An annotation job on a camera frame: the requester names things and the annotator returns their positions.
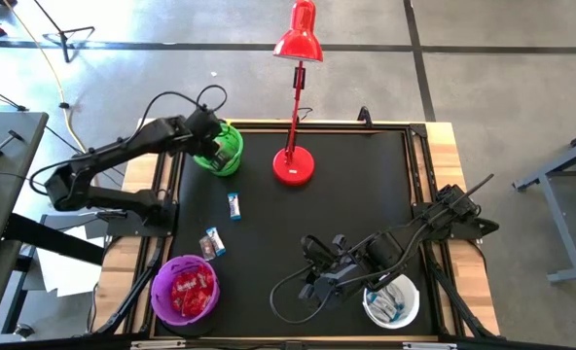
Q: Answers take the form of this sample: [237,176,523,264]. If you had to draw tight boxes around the white teal candy pack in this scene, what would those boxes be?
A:
[383,285,406,312]

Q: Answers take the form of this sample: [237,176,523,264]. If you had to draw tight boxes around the yellow floor cable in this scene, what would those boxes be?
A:
[3,0,100,198]

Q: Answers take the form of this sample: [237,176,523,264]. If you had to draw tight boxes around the black floor cable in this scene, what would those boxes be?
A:
[0,81,29,113]

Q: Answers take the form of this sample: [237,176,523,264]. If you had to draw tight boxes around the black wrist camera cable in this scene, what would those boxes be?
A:
[129,85,229,145]
[269,264,367,326]

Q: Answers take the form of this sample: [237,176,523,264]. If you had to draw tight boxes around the black rig frame post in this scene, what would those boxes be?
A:
[422,242,501,340]
[95,237,167,336]

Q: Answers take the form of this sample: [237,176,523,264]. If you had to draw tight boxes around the red Skittles candy bag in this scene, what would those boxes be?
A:
[178,291,212,317]
[196,265,217,295]
[171,271,200,296]

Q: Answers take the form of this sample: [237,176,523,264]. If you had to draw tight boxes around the dark grey side desk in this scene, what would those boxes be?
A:
[0,110,105,344]

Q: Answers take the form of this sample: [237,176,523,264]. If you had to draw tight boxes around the black left wrist camera cable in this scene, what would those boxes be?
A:
[129,85,229,145]

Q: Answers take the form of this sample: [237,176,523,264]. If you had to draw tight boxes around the white plastic bucket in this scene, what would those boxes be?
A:
[363,274,420,331]

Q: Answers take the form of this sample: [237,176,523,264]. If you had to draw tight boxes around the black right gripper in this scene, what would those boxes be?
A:
[296,234,367,310]

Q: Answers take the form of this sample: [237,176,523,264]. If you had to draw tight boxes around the black rig frame beam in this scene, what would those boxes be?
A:
[0,332,576,350]

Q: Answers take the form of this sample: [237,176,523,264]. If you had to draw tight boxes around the white paper sheets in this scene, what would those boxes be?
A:
[34,226,108,298]

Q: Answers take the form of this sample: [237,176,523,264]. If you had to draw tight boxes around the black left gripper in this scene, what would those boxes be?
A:
[185,110,235,171]

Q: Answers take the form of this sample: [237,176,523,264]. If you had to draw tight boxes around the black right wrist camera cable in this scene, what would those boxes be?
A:
[269,264,367,326]

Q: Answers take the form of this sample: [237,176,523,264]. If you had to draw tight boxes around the purple plastic bucket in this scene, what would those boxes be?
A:
[150,254,221,327]

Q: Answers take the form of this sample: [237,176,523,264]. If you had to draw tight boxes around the black tripod stand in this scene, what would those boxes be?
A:
[32,0,96,64]

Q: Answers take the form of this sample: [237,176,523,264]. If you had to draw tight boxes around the grey metal table frame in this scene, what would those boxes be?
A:
[511,121,576,286]

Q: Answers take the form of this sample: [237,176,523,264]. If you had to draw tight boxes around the black table clamp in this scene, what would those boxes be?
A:
[356,105,374,128]

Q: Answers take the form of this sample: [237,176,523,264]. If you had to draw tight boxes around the green plastic bucket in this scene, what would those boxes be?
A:
[192,122,245,178]

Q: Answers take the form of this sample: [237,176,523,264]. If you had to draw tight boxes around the wood and black table frame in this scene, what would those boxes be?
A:
[92,118,501,341]

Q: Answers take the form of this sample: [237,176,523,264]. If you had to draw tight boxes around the white blue Hershey's pack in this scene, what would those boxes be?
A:
[205,227,228,258]
[365,291,397,323]
[227,192,243,222]

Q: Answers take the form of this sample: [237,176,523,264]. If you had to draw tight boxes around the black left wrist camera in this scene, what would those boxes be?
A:
[190,109,221,132]

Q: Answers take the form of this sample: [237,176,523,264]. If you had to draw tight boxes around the red desk lamp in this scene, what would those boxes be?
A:
[271,0,325,188]

